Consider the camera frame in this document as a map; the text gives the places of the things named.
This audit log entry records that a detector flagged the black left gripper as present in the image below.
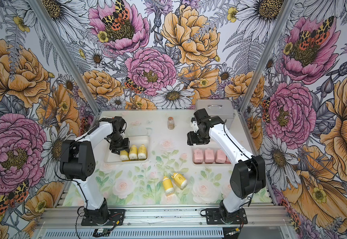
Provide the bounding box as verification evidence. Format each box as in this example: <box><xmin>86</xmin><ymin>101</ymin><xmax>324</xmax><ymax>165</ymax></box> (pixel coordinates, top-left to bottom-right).
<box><xmin>108</xmin><ymin>131</ymin><xmax>130</xmax><ymax>155</ymax></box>

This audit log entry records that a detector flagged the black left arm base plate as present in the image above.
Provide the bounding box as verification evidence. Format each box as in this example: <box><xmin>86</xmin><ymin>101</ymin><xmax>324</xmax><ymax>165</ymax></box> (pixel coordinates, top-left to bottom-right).
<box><xmin>81</xmin><ymin>209</ymin><xmax>126</xmax><ymax>227</ymax></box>

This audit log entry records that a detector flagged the white left storage tray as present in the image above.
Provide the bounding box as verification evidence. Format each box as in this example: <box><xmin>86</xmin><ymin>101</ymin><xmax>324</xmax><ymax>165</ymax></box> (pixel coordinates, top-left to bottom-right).
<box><xmin>103</xmin><ymin>135</ymin><xmax>150</xmax><ymax>164</ymax></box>

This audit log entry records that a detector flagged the white storage tray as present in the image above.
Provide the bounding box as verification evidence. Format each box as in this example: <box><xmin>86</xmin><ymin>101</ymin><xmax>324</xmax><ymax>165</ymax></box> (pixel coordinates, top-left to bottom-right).
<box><xmin>103</xmin><ymin>135</ymin><xmax>150</xmax><ymax>164</ymax></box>
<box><xmin>191</xmin><ymin>141</ymin><xmax>229</xmax><ymax>165</ymax></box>

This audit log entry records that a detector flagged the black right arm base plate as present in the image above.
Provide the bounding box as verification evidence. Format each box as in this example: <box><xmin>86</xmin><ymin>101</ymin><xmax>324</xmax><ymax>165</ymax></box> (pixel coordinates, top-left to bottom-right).
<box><xmin>200</xmin><ymin>208</ymin><xmax>248</xmax><ymax>226</ymax></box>

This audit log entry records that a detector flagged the pink pencil sharpener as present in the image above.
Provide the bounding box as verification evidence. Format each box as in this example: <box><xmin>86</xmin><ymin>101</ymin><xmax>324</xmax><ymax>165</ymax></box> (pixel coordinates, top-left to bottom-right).
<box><xmin>215</xmin><ymin>149</ymin><xmax>227</xmax><ymax>164</ymax></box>
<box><xmin>204</xmin><ymin>149</ymin><xmax>215</xmax><ymax>164</ymax></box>
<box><xmin>225</xmin><ymin>155</ymin><xmax>231</xmax><ymax>164</ymax></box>
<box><xmin>192</xmin><ymin>149</ymin><xmax>204</xmax><ymax>164</ymax></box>

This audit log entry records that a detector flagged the small clear glass bottle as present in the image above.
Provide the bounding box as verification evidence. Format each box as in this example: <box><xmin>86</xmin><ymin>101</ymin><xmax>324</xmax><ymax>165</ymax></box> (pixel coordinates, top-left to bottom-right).
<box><xmin>167</xmin><ymin>117</ymin><xmax>175</xmax><ymax>130</ymax></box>

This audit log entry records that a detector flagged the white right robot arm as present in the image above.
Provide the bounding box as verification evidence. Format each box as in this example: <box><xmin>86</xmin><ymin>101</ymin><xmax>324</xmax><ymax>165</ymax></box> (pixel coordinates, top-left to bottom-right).
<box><xmin>187</xmin><ymin>109</ymin><xmax>266</xmax><ymax>225</ymax></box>

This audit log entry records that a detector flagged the white right storage tray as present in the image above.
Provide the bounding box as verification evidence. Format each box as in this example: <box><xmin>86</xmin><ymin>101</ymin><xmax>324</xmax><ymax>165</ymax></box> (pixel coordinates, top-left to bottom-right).
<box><xmin>191</xmin><ymin>141</ymin><xmax>229</xmax><ymax>165</ymax></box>

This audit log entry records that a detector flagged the white vented cable duct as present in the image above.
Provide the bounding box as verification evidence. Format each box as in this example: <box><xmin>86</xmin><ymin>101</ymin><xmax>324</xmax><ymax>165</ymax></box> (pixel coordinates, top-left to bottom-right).
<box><xmin>38</xmin><ymin>227</ymin><xmax>224</xmax><ymax>239</ymax></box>

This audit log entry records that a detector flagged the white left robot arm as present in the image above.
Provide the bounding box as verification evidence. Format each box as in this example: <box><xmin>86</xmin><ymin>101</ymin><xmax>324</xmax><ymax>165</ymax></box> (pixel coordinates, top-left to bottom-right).
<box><xmin>59</xmin><ymin>116</ymin><xmax>130</xmax><ymax>226</ymax></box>

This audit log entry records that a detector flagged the silver aluminium first aid case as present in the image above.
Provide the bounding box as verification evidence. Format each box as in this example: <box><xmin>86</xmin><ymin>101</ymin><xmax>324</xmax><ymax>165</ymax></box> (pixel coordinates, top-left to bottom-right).
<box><xmin>195</xmin><ymin>99</ymin><xmax>236</xmax><ymax>129</ymax></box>

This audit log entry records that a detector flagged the aluminium front rail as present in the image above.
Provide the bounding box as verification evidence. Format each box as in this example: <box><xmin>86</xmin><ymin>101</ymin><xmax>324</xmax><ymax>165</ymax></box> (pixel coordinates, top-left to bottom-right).
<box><xmin>36</xmin><ymin>204</ymin><xmax>291</xmax><ymax>229</ymax></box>

